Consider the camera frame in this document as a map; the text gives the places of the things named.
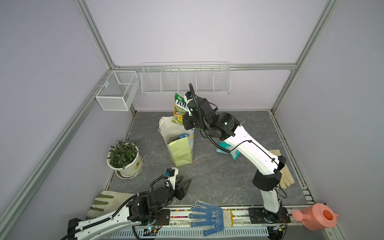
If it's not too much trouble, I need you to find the potted green plant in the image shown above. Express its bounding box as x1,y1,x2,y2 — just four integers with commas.
107,140,144,179

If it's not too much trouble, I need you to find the yellow green spring tea bag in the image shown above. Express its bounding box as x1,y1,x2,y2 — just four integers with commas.
172,93,188,126

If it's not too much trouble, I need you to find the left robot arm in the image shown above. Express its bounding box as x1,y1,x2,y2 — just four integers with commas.
62,174,192,240

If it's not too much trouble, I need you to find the cream cloth glove right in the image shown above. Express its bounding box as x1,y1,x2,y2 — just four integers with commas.
270,150,295,190

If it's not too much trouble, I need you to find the white slotted cable duct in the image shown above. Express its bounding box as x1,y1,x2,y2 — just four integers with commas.
101,225,270,240

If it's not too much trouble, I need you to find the blue dotted work glove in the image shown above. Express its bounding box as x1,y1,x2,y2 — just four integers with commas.
188,201,234,237

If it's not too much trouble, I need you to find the white wire shelf basket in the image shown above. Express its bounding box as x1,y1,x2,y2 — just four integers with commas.
141,62,232,95

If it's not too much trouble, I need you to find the white mesh box basket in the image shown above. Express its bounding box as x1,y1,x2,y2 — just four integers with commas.
96,71,140,112

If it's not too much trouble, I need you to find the pink watering can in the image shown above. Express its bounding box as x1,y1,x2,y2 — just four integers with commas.
292,204,339,231

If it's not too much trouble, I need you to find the white green glove left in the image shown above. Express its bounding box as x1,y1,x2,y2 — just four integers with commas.
86,191,134,219

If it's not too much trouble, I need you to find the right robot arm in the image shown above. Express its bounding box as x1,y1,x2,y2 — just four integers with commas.
183,84,286,224

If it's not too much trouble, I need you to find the white paper bag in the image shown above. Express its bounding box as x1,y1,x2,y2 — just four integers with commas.
159,117,195,167

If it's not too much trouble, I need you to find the teal candy bag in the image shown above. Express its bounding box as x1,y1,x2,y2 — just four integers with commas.
216,142,240,160

